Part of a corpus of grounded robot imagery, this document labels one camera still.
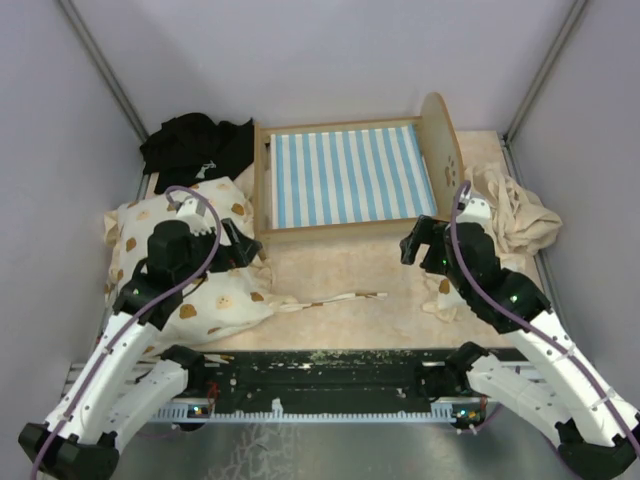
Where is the cream crumpled blanket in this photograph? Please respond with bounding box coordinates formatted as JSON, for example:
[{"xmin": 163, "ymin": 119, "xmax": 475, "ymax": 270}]
[{"xmin": 465, "ymin": 165, "xmax": 563, "ymax": 271}]

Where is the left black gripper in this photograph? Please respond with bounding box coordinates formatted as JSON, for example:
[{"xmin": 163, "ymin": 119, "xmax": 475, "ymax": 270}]
[{"xmin": 175, "ymin": 217, "xmax": 261, "ymax": 287}]

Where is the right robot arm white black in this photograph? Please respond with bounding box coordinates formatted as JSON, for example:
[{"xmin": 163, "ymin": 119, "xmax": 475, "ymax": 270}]
[{"xmin": 400, "ymin": 216, "xmax": 639, "ymax": 479}]

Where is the small bear print cloth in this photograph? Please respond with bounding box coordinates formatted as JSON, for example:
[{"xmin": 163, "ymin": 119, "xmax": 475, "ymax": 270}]
[{"xmin": 421, "ymin": 273, "xmax": 470, "ymax": 324}]

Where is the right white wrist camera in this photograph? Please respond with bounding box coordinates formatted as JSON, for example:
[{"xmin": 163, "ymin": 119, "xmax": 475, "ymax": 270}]
[{"xmin": 456, "ymin": 197, "xmax": 491, "ymax": 225}]

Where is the left aluminium corner rail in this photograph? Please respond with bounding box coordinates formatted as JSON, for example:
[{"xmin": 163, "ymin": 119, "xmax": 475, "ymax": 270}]
[{"xmin": 57, "ymin": 0, "xmax": 149, "ymax": 141}]

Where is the right aluminium corner rail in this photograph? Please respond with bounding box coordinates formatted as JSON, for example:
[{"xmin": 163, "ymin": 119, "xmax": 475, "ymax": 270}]
[{"xmin": 502, "ymin": 0, "xmax": 591, "ymax": 146}]

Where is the bear print white cushion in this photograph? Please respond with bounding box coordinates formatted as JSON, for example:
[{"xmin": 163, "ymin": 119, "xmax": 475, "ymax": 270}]
[{"xmin": 104, "ymin": 194, "xmax": 387, "ymax": 362}]

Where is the wooden pet bed frame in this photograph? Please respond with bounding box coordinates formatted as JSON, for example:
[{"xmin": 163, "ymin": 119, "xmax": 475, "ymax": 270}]
[{"xmin": 253, "ymin": 92, "xmax": 464, "ymax": 244}]

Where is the grey slotted cable duct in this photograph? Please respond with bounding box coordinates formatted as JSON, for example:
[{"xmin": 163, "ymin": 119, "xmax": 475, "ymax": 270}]
[{"xmin": 154, "ymin": 399, "xmax": 489, "ymax": 426}]

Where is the black cloth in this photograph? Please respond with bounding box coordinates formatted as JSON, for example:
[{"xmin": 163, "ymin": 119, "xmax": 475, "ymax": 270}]
[{"xmin": 140, "ymin": 112, "xmax": 254, "ymax": 195}]

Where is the aluminium corner rail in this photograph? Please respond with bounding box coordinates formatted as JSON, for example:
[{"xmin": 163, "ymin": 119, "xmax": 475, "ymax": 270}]
[
  {"xmin": 502, "ymin": 0, "xmax": 591, "ymax": 146},
  {"xmin": 57, "ymin": 0, "xmax": 149, "ymax": 141}
]

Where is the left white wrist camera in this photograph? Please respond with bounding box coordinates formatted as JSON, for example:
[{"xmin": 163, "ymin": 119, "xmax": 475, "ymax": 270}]
[{"xmin": 175, "ymin": 196, "xmax": 217, "ymax": 236}]

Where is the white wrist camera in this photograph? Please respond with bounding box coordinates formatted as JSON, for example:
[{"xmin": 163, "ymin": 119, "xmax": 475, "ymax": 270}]
[
  {"xmin": 456, "ymin": 197, "xmax": 491, "ymax": 225},
  {"xmin": 175, "ymin": 196, "xmax": 217, "ymax": 236}
]

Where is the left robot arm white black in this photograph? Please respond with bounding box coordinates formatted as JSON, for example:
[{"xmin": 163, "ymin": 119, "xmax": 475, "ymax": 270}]
[{"xmin": 18, "ymin": 219, "xmax": 262, "ymax": 479}]

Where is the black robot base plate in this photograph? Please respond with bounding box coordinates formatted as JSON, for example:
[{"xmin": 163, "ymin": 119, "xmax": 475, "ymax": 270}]
[{"xmin": 179, "ymin": 348, "xmax": 480, "ymax": 415}]

